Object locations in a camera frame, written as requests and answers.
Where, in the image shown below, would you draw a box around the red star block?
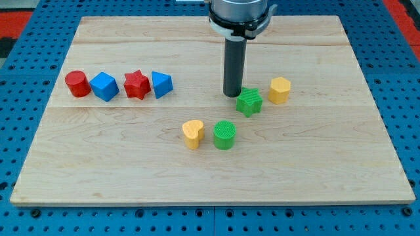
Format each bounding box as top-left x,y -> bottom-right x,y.
124,69 -> 151,100

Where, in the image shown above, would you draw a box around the light wooden board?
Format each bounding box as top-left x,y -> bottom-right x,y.
10,16 -> 415,207

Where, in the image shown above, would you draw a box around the red cylinder block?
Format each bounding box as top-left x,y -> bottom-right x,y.
64,70 -> 91,98

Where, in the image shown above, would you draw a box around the yellow hexagon block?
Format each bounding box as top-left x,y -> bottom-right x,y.
268,77 -> 291,104

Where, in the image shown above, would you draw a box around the yellow heart block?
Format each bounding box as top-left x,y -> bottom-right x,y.
182,120 -> 204,149

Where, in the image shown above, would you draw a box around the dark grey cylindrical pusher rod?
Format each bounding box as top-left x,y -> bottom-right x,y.
223,39 -> 247,97

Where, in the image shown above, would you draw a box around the blue cube block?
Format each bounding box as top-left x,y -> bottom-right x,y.
89,72 -> 119,102

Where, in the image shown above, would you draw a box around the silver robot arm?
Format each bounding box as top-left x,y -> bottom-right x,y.
209,0 -> 278,97

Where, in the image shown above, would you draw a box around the green cylinder block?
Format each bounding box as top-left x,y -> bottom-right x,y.
213,120 -> 236,150

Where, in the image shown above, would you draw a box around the green star block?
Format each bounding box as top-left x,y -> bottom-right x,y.
236,87 -> 263,117

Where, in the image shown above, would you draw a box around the blue triangle block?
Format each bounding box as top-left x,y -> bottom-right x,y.
152,71 -> 173,99

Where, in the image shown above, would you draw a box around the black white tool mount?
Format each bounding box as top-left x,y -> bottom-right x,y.
209,4 -> 278,40

